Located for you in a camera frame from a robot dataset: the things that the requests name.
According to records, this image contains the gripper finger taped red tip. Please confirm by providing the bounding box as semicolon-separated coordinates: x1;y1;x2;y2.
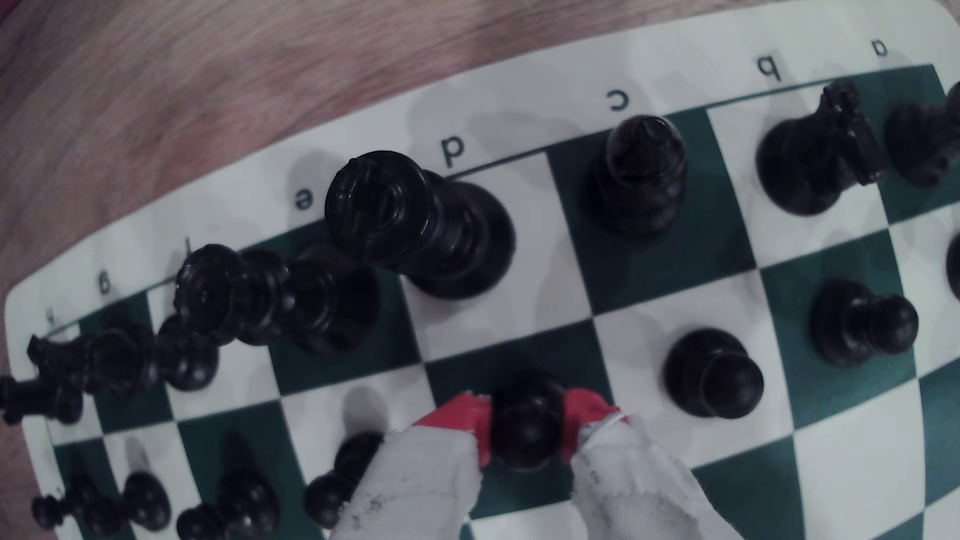
561;388;740;540
330;391;492;540

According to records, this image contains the green and white chess mat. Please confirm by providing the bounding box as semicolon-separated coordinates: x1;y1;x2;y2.
3;0;960;540

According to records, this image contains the black king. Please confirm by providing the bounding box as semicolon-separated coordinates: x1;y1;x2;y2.
174;242;381;355

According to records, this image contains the black bishop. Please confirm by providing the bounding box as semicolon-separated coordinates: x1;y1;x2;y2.
592;114;688;240
86;313;221;396

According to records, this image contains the black queen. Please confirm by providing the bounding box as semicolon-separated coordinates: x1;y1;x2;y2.
324;150;519;301

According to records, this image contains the black knight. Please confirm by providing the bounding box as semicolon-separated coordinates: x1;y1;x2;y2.
26;330;95;384
756;77;890;217

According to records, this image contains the black rook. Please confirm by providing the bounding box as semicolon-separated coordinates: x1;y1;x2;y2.
885;82;960;189
0;373;85;427

